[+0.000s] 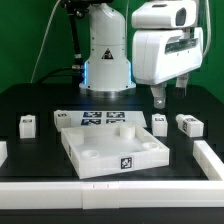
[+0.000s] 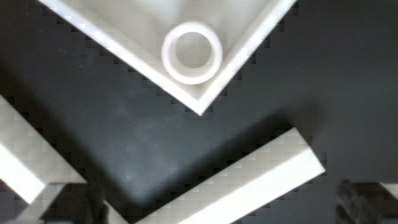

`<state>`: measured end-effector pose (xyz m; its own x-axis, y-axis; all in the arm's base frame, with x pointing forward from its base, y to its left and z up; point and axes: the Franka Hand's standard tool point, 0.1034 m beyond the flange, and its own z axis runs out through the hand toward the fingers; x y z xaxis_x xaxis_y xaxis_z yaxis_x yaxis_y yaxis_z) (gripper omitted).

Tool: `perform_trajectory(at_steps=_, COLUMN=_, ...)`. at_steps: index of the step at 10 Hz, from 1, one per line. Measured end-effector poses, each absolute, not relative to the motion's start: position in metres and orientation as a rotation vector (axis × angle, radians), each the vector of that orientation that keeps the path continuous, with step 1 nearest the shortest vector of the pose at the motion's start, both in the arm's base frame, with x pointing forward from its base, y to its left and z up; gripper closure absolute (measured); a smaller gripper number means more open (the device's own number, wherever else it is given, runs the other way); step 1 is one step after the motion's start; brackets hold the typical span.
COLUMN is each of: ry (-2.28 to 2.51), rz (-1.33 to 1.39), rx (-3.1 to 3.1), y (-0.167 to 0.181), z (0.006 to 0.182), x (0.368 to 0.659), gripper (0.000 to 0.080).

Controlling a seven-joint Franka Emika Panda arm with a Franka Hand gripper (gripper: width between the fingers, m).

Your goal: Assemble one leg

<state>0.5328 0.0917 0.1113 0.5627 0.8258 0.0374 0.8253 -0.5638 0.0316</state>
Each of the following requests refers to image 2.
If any white table leg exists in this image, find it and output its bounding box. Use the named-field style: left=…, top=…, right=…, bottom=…
left=136, top=128, right=324, bottom=224
left=0, top=95, right=84, bottom=203

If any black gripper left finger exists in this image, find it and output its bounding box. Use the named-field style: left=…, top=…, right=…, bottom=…
left=40, top=183, right=108, bottom=224

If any white square tabletop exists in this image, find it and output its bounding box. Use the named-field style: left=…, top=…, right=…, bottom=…
left=36, top=0, right=296, bottom=113

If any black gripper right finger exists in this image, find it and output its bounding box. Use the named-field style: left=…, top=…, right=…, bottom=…
left=333, top=180, right=398, bottom=224

